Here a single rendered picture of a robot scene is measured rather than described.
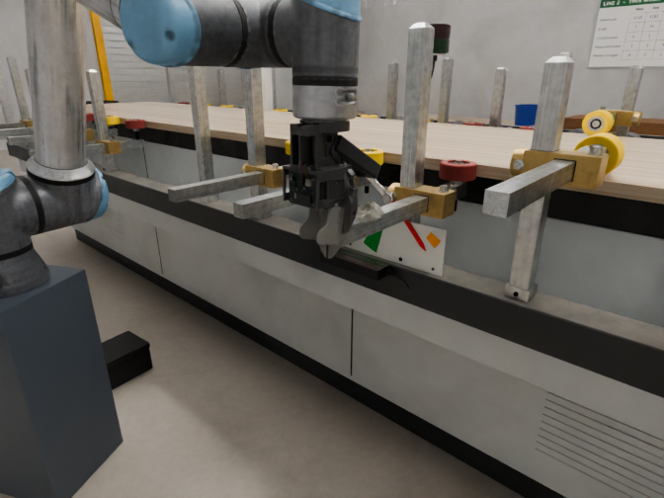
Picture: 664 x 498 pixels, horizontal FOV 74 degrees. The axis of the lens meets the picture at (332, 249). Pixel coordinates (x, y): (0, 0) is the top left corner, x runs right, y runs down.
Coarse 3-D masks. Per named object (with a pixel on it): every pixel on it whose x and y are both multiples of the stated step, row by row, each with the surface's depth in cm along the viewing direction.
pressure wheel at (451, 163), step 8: (448, 160) 100; (456, 160) 97; (464, 160) 100; (440, 168) 98; (448, 168) 95; (456, 168) 94; (464, 168) 94; (472, 168) 95; (440, 176) 98; (448, 176) 96; (456, 176) 95; (464, 176) 95; (472, 176) 96; (456, 184) 98
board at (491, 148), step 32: (160, 128) 186; (192, 128) 170; (224, 128) 164; (288, 128) 164; (352, 128) 164; (384, 128) 164; (448, 128) 164; (480, 128) 164; (512, 128) 164; (384, 160) 115; (480, 160) 103; (640, 160) 103; (608, 192) 84; (640, 192) 80
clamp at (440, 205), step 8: (392, 184) 95; (400, 192) 92; (408, 192) 91; (416, 192) 89; (424, 192) 88; (432, 192) 88; (432, 200) 88; (440, 200) 86; (448, 200) 87; (432, 208) 88; (440, 208) 87; (448, 208) 88; (432, 216) 89; (440, 216) 87
